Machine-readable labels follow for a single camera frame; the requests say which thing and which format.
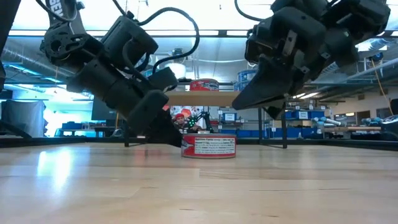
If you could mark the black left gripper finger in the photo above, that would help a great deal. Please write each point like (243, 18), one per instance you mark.
(168, 130)

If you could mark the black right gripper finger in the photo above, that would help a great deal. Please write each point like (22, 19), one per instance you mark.
(267, 87)
(275, 112)

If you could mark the red albacore tuna can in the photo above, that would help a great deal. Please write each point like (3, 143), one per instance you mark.
(204, 85)
(210, 146)

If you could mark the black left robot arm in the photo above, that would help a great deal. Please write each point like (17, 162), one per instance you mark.
(71, 46)

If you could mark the black background robot arm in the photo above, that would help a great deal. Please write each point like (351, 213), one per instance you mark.
(205, 119)

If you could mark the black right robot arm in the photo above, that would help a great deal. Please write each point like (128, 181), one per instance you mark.
(342, 46)

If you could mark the person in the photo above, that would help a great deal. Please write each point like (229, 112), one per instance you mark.
(179, 121)

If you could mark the floral poster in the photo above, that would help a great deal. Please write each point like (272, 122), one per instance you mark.
(188, 111)

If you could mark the dark computer monitor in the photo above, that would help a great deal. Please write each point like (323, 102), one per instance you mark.
(104, 112)

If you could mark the rack with blue bins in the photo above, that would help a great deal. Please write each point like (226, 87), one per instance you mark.
(311, 114)

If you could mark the blue bin white label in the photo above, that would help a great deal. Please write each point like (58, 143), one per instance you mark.
(229, 117)

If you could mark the background wooden bench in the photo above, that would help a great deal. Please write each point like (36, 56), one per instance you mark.
(354, 128)

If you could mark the overhead light bar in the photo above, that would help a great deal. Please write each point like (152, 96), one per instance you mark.
(186, 33)

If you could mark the grey cloth cover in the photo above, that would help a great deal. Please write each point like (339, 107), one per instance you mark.
(25, 116)

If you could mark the black domed object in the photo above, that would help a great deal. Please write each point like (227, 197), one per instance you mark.
(390, 124)

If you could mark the wooden shelf black frame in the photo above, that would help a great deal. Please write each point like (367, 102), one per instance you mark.
(202, 98)

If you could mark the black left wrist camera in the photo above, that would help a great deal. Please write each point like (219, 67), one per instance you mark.
(130, 39)

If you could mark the white duct box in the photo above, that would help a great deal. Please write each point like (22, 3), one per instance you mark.
(373, 46)

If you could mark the large silver ceiling duct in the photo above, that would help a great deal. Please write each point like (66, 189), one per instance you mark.
(373, 70)

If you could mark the grey ceiling duct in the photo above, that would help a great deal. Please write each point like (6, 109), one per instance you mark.
(21, 59)

